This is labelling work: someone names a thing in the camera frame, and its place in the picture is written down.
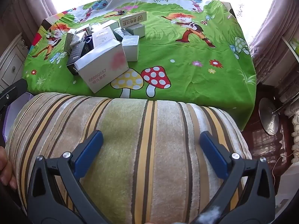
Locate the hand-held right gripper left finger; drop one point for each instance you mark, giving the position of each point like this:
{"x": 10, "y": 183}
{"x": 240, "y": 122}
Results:
{"x": 90, "y": 154}

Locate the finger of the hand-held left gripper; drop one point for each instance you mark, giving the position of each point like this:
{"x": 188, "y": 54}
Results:
{"x": 14, "y": 91}

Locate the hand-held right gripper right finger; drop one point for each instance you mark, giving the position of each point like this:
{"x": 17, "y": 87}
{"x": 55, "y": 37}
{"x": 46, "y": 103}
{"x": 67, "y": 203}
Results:
{"x": 213, "y": 155}

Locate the purple storage bin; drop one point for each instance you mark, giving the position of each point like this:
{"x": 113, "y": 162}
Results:
{"x": 28, "y": 96}

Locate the large white box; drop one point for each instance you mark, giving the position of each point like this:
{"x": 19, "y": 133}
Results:
{"x": 102, "y": 67}

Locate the pile of small cartons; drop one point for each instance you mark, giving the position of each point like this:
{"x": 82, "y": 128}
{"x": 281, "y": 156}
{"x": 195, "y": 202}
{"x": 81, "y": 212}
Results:
{"x": 129, "y": 49}

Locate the person's left hand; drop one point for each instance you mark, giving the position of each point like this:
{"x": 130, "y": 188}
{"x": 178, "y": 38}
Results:
{"x": 5, "y": 168}

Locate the white ornate dresser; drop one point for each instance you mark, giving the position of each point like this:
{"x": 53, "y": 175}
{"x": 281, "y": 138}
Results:
{"x": 11, "y": 63}

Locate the striped sofa cushion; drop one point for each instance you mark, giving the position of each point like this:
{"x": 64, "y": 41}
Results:
{"x": 163, "y": 144}

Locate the round metal stand base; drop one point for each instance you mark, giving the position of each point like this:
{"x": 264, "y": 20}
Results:
{"x": 268, "y": 116}

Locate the pink curtain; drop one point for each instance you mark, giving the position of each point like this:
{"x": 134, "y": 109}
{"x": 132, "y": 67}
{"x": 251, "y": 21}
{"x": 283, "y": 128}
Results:
{"x": 30, "y": 4}
{"x": 275, "y": 28}

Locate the cartoon printed green tablecloth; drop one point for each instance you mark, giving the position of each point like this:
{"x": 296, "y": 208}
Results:
{"x": 186, "y": 58}

